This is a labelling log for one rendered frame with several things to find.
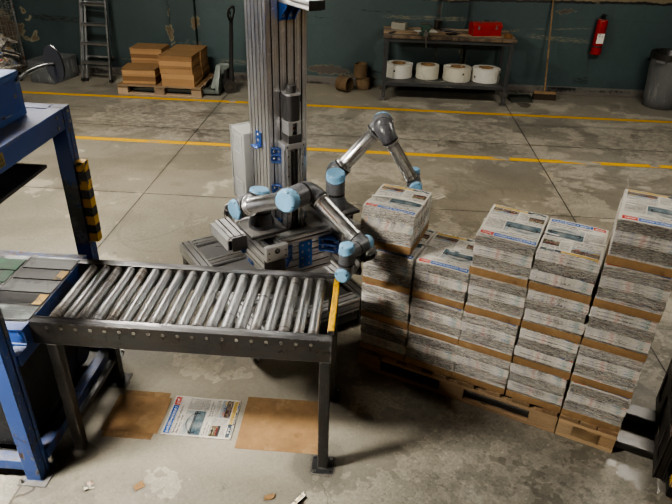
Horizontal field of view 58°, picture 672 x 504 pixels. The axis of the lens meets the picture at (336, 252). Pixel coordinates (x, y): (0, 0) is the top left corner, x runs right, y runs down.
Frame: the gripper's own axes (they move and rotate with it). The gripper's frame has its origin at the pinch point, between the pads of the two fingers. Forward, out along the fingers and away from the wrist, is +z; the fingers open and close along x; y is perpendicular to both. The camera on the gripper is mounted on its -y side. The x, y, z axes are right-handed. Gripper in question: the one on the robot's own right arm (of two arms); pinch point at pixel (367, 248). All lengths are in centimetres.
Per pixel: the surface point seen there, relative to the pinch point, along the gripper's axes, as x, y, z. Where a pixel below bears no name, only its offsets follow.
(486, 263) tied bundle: -62, 7, 2
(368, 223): 1.5, 13.3, 3.0
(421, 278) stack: -29.8, -12.1, 3.4
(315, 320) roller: 0, -5, -63
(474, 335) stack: -62, -38, 2
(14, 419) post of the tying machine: 110, -44, -140
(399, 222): -14.9, 17.3, 4.1
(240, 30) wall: 422, -13, 549
